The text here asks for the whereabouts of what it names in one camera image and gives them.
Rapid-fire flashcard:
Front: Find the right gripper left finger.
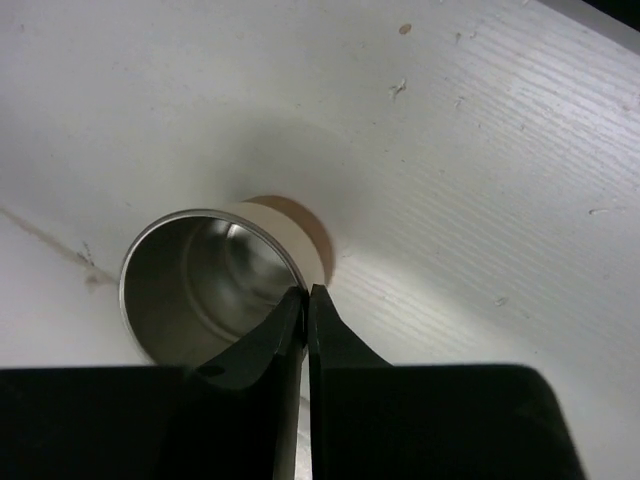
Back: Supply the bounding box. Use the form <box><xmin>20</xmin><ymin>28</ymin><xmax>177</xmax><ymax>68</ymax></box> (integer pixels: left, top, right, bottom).
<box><xmin>1</xmin><ymin>289</ymin><xmax>303</xmax><ymax>479</ymax></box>

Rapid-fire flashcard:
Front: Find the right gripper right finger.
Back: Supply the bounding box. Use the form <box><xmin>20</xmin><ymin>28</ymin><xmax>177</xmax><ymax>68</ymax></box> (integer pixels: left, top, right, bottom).
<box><xmin>307</xmin><ymin>285</ymin><xmax>585</xmax><ymax>479</ymax></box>

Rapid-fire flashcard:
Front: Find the metal cup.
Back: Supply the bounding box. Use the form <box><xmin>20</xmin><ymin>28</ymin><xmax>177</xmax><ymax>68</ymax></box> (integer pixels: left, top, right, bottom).
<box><xmin>118</xmin><ymin>195</ymin><xmax>336</xmax><ymax>366</ymax></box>

